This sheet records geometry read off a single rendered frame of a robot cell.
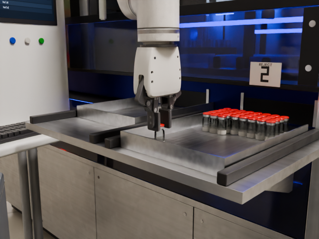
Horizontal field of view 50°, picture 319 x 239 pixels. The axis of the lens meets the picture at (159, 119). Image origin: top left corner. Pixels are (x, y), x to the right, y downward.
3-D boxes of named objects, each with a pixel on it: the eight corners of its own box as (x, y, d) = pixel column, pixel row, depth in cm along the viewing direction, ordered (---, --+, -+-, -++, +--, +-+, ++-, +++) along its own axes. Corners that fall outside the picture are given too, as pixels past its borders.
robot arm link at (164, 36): (159, 30, 75) (159, 44, 75) (128, 29, 68) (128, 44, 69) (189, 28, 69) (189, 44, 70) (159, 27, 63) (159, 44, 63)
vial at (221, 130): (220, 132, 85) (220, 114, 84) (228, 133, 83) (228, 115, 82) (215, 133, 83) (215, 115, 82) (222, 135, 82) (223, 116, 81)
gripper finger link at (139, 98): (150, 63, 69) (161, 84, 72) (127, 89, 66) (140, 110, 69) (154, 64, 68) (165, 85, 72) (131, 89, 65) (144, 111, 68)
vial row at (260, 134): (210, 128, 89) (211, 110, 89) (276, 141, 77) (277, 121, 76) (205, 129, 88) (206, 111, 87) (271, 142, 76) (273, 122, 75)
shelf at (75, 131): (146, 107, 132) (146, 102, 132) (344, 141, 85) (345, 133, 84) (25, 128, 98) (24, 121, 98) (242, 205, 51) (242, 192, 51)
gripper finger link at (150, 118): (149, 97, 72) (149, 128, 73) (137, 99, 70) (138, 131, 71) (160, 99, 70) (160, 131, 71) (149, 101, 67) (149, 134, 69)
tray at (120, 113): (155, 103, 129) (155, 94, 128) (213, 113, 111) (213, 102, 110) (77, 116, 105) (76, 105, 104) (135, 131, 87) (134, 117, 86)
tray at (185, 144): (213, 122, 97) (214, 110, 97) (306, 139, 80) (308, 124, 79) (120, 146, 73) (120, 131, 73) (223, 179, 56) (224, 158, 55)
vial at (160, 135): (159, 143, 75) (159, 124, 74) (166, 145, 74) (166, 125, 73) (152, 145, 74) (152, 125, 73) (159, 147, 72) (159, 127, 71)
